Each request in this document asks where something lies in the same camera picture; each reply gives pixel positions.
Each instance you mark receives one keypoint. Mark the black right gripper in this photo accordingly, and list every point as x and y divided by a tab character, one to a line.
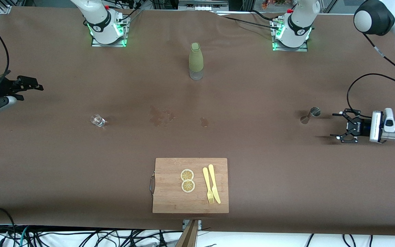
2	87

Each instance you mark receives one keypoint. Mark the wooden beam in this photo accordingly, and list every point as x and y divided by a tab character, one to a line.
189	238

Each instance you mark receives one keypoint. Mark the yellow plastic knife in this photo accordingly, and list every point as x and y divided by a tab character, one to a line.
214	187

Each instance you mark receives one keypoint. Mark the white power strip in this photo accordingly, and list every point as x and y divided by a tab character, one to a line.
202	7

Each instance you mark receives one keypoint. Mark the metal bracket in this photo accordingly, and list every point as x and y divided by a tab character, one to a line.
199	224

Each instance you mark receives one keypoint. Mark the olive green drink bottle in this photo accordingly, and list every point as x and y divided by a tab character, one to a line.
196	61

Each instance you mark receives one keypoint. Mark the yellow plastic fork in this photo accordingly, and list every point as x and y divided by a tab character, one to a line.
205	175

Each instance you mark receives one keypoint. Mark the aluminium corner profile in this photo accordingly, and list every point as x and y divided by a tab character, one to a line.
4	8

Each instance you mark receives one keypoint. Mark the small liquid spill puddle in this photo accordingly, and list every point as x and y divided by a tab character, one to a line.
204	121

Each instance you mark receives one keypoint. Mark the brown table cover sheet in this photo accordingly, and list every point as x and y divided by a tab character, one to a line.
81	171

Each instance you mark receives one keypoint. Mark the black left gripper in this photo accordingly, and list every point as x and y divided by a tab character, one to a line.
361	128

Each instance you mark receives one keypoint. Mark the metal jigger measuring cup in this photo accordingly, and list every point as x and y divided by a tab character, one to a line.
315	111

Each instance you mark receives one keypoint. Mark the lemon slice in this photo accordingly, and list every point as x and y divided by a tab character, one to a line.
188	186
187	175

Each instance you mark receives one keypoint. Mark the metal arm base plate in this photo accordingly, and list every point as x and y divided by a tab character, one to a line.
300	49
115	44

